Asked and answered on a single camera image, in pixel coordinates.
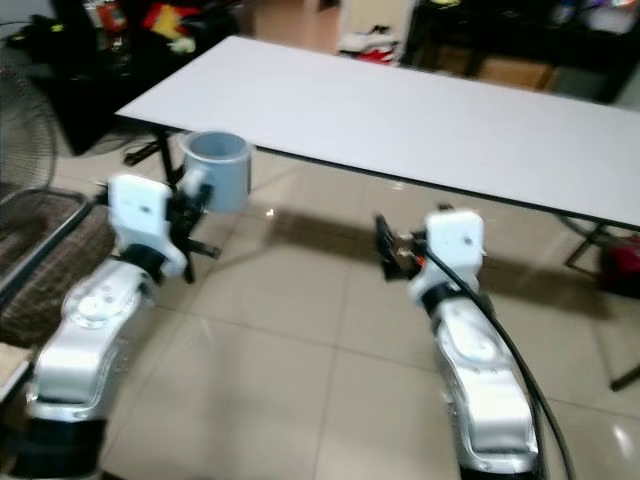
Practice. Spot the grey cup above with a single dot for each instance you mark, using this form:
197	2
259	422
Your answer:
228	185

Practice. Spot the light wooden board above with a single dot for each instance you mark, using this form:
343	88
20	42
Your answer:
12	372

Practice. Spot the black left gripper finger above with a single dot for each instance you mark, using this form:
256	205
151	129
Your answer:
203	248
197	188

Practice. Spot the red appliance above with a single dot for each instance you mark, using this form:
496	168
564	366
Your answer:
622	265

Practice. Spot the black table leg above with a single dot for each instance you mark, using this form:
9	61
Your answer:
592	245
166	158

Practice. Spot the checked seat metal chair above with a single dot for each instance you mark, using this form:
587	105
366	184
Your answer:
50	270

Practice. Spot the black shelf unit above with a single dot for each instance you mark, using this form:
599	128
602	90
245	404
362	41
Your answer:
510	30

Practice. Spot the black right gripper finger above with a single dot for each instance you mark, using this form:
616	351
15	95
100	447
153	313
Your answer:
388	248

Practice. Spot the black standing fan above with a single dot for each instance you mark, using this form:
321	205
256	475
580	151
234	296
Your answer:
25	130

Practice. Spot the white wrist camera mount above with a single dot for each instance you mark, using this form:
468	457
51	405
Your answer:
140	215
455	245

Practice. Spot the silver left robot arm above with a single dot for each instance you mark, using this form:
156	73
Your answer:
80	340

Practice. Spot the black rack with toys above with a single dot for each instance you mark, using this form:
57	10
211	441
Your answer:
100	70

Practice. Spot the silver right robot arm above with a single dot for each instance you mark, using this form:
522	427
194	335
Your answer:
485	390

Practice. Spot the black power strip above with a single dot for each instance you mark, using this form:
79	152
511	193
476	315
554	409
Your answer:
142	153

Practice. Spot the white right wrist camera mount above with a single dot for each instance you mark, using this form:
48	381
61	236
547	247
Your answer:
455	245

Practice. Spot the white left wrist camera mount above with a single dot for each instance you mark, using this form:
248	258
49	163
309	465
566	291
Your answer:
140	215

